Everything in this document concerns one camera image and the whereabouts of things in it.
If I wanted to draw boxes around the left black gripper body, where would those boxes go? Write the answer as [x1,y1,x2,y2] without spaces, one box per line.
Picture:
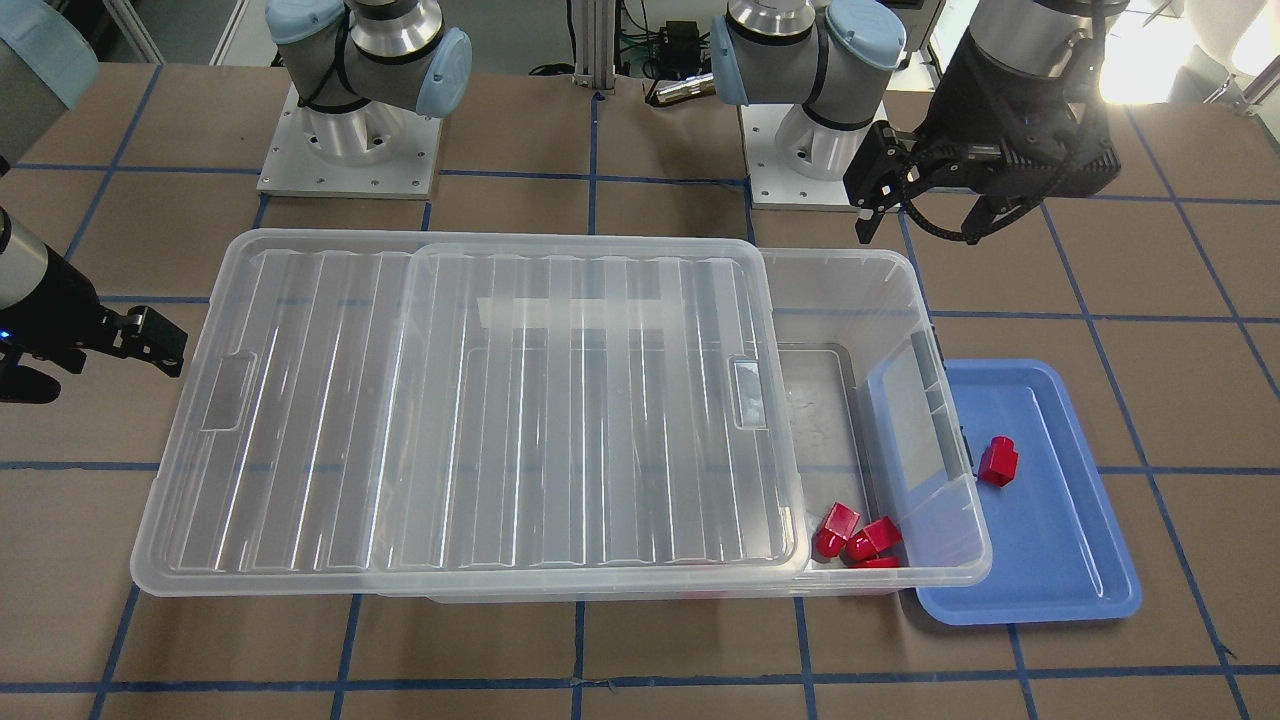
[915,29,1119,199]

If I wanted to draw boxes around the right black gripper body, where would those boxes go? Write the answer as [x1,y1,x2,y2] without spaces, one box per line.
[1,255,101,404]

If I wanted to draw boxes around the red block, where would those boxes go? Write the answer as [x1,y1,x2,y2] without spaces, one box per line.
[975,436,1020,488]
[812,502,861,562]
[841,516,902,568]
[850,556,902,570]

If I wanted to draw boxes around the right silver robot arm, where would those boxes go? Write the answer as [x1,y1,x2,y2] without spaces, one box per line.
[1,1,472,404]

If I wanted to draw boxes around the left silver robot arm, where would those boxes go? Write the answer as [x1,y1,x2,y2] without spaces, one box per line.
[710,1,1126,246]

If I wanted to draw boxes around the clear plastic box lid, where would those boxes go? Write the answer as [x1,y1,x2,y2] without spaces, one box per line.
[131,229,809,602]

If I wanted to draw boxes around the clear plastic storage box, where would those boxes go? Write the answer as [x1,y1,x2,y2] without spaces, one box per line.
[370,240,992,602]

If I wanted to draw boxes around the blue plastic tray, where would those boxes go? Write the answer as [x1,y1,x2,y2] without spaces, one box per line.
[867,354,1142,626]

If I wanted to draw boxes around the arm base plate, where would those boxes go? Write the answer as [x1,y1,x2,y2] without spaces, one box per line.
[256,87,444,200]
[739,104,870,218]

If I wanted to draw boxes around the aluminium frame post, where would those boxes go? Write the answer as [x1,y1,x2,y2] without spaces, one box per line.
[568,1,618,96]

